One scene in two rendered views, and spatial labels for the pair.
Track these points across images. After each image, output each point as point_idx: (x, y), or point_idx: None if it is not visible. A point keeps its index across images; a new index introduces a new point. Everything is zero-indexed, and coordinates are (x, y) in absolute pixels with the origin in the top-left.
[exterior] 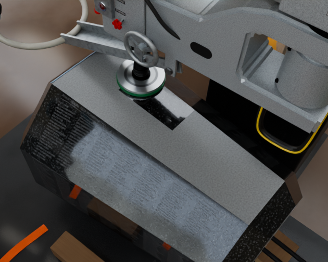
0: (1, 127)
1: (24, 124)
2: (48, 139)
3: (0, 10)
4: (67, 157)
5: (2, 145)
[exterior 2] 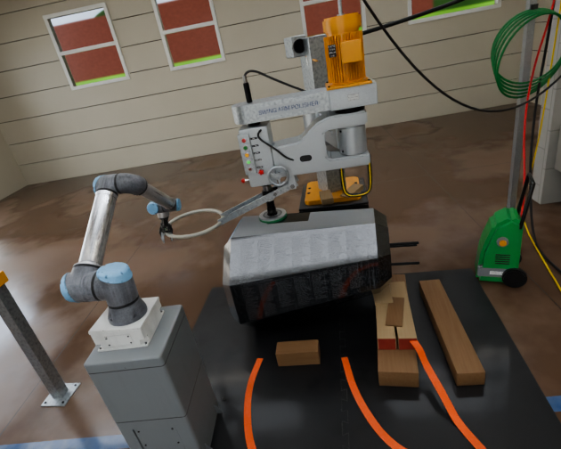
0: None
1: (197, 326)
2: (245, 266)
3: (172, 232)
4: (263, 267)
5: None
